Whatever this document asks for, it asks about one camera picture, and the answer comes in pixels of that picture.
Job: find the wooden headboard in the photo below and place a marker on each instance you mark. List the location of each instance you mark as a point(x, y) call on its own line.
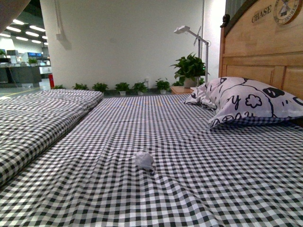
point(264, 41)

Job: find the cartoon print pillow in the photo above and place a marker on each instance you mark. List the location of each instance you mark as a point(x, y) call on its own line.
point(245, 101)

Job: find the far wooden nightstand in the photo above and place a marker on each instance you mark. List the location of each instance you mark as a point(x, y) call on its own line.
point(178, 90)

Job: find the white paper ball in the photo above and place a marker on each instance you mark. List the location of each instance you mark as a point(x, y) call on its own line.
point(144, 160)

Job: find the folded checkered quilt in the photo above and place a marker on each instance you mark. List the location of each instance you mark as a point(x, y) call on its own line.
point(31, 123)

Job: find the red fire extinguisher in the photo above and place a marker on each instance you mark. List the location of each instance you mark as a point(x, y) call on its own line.
point(51, 81)

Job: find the large potted green plant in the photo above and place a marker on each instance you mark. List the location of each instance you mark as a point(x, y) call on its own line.
point(189, 68)

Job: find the small potted plant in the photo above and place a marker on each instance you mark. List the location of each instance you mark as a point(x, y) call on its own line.
point(122, 88)
point(101, 87)
point(58, 87)
point(140, 88)
point(80, 86)
point(162, 85)

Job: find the checkered bed sheet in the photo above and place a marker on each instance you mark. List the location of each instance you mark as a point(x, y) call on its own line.
point(232, 175)

